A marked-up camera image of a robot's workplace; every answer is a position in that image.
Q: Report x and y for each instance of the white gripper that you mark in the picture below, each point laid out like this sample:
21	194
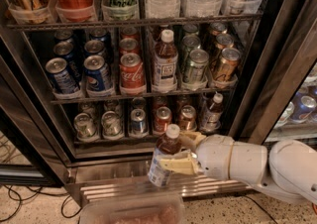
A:
214	155

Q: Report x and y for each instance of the tea bottle white cap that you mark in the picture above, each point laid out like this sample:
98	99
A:
167	145

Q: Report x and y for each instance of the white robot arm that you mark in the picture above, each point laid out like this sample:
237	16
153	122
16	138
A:
287	171

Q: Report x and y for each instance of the orange can bottom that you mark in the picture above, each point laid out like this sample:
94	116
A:
187	118

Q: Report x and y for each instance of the tea bottle shelf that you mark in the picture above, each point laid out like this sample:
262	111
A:
211	113
165	62

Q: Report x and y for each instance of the red can bottom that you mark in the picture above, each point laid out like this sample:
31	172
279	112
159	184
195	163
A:
162	119

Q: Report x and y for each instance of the blue silver can bottom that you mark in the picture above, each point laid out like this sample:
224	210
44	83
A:
138	122

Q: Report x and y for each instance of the tea bottle middle shelf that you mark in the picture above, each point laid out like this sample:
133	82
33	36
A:
165	62

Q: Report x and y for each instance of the fridge glass door right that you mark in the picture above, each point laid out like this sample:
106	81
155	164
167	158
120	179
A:
294	62

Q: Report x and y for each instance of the clear plastic bin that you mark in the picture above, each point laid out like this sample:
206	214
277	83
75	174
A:
138	209

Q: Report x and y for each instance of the red coca-cola can middle front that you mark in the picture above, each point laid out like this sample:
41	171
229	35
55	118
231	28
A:
132	78

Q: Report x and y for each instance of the green can middle front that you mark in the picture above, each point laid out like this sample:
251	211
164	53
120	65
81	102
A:
193	76

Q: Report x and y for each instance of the gold can middle front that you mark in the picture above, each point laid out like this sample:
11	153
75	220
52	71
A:
226	64

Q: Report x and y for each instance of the silver can bottom left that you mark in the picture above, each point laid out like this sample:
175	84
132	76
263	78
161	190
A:
86	130

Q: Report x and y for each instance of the blue pepsi can front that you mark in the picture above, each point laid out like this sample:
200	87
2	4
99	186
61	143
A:
98	77

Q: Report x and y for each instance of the blue can behind glass door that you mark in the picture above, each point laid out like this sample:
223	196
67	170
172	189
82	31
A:
303	107

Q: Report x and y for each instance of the blue can front left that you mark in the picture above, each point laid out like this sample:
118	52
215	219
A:
64	84

